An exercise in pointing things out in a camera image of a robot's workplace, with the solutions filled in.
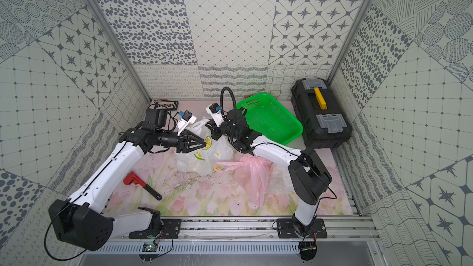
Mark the pink patterned plastic bag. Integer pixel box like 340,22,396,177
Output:
213,154,272,208

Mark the white lemon print bag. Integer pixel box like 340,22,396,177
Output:
269,163,294,209

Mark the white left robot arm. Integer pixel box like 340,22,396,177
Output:
49,108,206,251

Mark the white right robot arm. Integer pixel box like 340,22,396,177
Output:
206,103,332,228

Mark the green plastic basket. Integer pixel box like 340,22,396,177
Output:
236,92,303,145

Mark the black small tray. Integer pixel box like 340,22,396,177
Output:
153,100,179,111

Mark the floral pink table mat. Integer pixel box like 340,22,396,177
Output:
106,99,354,217

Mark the black plastic toolbox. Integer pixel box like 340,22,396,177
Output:
291,78,352,149

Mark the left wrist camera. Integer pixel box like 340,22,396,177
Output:
176,110,197,135

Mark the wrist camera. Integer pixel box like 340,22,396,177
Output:
206,103,225,127
176,110,197,135

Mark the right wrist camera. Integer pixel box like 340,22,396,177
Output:
206,103,225,127

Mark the red handled tool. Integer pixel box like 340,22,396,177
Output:
123,171,163,201

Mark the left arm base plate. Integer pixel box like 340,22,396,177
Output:
128,219,182,240

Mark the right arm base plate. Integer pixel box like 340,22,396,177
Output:
276,218,328,239

